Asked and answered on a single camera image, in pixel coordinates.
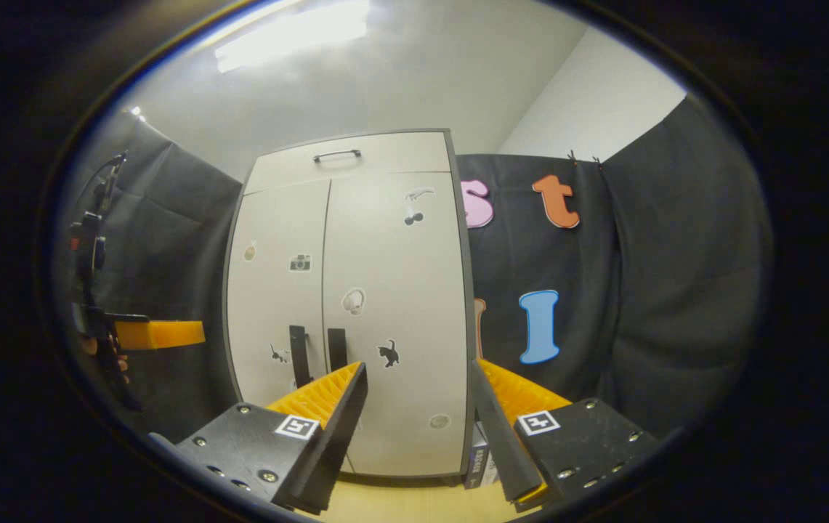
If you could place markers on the white cabinet door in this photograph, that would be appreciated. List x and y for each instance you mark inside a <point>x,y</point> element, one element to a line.
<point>276,298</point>
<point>407,290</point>

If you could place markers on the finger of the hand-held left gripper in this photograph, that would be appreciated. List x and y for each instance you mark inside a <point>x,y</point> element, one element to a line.
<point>160,334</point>

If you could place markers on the black backdrop cloth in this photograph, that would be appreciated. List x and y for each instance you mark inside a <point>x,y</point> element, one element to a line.
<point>676,290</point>
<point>182,254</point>

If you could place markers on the white cabinet drawer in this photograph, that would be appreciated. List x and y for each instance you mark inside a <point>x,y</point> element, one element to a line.
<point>399,156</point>

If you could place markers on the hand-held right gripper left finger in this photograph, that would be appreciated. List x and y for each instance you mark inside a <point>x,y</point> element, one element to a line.
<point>334,436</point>

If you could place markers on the white shoe cabinet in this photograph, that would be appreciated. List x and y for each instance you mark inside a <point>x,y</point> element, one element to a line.
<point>468,327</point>

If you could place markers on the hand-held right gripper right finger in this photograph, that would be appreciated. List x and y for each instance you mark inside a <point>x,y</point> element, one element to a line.
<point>501,436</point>

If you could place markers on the small dark blue box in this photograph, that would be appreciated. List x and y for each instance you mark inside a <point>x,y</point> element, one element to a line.
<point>479,461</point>

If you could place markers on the ceiling light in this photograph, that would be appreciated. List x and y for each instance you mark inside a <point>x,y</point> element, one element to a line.
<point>290,36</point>

